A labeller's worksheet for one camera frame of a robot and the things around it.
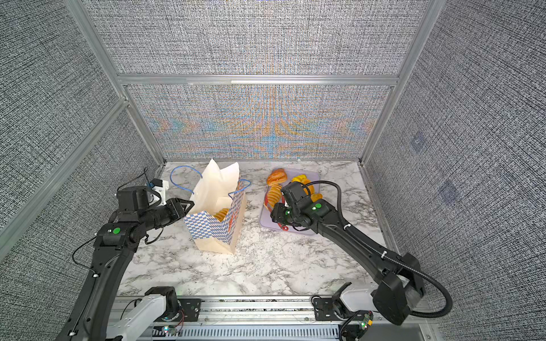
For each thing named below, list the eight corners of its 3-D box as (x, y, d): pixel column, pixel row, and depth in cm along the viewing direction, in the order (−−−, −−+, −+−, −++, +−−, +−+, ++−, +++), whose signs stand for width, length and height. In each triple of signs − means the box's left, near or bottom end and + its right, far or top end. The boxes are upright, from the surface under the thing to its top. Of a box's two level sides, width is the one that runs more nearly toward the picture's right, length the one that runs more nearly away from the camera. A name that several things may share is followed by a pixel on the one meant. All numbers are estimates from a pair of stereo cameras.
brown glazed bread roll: (268, 189, 109) (268, 183, 105) (264, 176, 114) (264, 170, 110) (287, 185, 111) (288, 179, 107) (283, 172, 116) (283, 166, 112)
